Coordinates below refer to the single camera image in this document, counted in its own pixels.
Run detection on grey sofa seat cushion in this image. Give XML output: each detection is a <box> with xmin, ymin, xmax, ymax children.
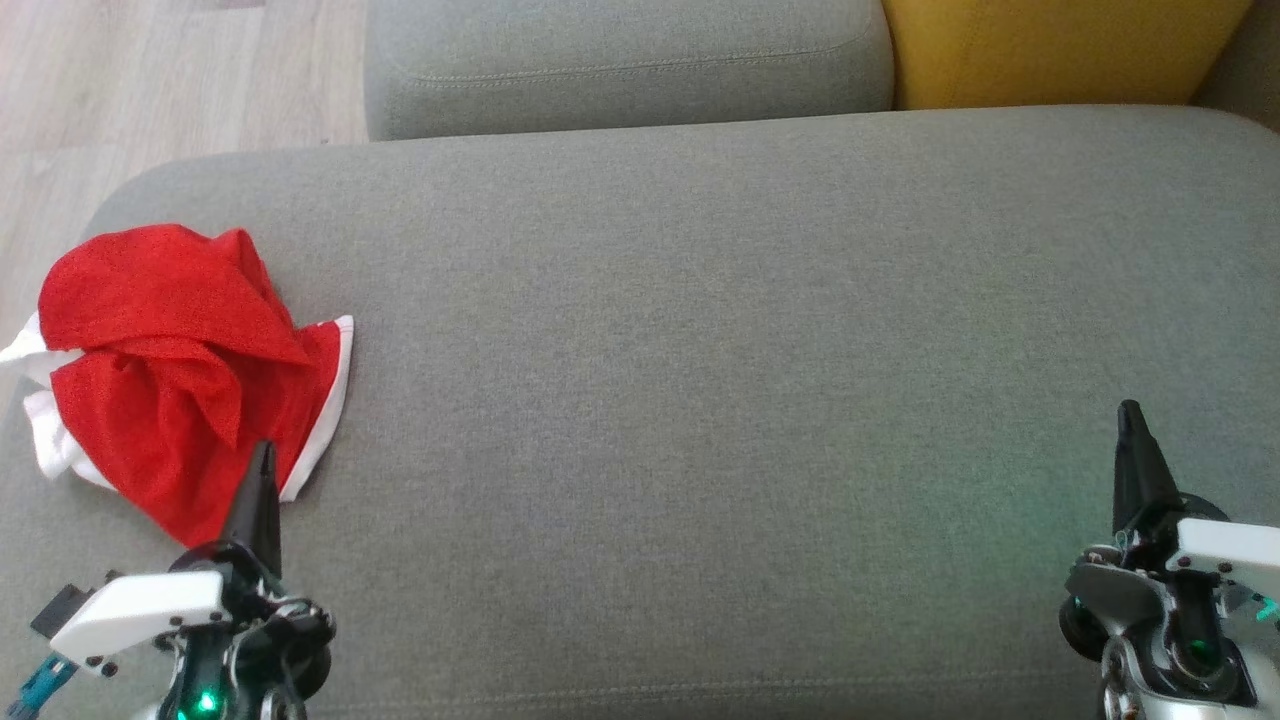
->
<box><xmin>365</xmin><ymin>0</ymin><xmax>895</xmax><ymax>142</ymax></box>

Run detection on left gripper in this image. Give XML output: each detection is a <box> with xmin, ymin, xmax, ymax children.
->
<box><xmin>165</xmin><ymin>440</ymin><xmax>336</xmax><ymax>720</ymax></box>

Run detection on teal left arm cable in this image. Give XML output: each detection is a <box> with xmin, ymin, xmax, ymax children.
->
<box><xmin>3</xmin><ymin>655</ymin><xmax>79</xmax><ymax>717</ymax></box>

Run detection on red shorts with white trim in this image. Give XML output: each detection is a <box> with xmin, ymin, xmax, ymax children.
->
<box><xmin>22</xmin><ymin>315</ymin><xmax>356</xmax><ymax>549</ymax></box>

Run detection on large grey sofa seat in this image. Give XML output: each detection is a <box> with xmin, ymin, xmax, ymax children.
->
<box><xmin>0</xmin><ymin>105</ymin><xmax>1280</xmax><ymax>720</ymax></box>

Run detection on large yellow sofa back cushion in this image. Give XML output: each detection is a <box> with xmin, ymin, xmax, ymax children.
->
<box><xmin>882</xmin><ymin>0</ymin><xmax>1256</xmax><ymax>111</ymax></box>

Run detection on red lettered jersey shirt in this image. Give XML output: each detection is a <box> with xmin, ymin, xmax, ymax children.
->
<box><xmin>0</xmin><ymin>225</ymin><xmax>313</xmax><ymax>369</ymax></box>

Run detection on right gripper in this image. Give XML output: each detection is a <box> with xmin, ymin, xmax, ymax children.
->
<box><xmin>1060</xmin><ymin>400</ymin><xmax>1257</xmax><ymax>707</ymax></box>

